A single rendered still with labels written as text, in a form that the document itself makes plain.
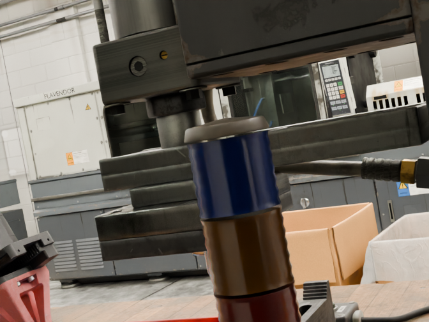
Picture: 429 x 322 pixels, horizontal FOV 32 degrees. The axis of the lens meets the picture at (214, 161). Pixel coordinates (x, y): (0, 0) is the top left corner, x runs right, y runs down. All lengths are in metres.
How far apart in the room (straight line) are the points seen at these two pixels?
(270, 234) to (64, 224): 6.25
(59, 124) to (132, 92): 5.89
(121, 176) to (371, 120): 0.21
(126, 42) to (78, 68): 8.11
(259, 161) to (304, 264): 2.63
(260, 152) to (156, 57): 0.27
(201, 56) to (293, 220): 3.00
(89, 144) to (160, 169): 5.72
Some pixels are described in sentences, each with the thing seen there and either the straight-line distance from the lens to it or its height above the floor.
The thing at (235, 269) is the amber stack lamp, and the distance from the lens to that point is 0.33.
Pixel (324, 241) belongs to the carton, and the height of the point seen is 0.67.
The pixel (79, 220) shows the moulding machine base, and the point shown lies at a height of 0.57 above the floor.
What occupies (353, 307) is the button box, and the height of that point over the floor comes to 0.93.
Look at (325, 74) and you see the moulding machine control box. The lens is 5.16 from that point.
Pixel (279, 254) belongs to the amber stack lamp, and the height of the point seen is 1.13.
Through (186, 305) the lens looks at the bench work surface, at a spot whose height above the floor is 0.90.
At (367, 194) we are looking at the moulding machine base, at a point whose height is 0.52.
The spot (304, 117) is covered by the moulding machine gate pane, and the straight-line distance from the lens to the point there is 5.34.
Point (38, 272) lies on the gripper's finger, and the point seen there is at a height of 1.08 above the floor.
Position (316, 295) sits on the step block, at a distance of 0.90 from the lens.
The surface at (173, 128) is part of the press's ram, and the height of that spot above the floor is 1.20.
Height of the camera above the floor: 1.20
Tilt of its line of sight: 3 degrees down
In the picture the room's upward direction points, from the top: 10 degrees counter-clockwise
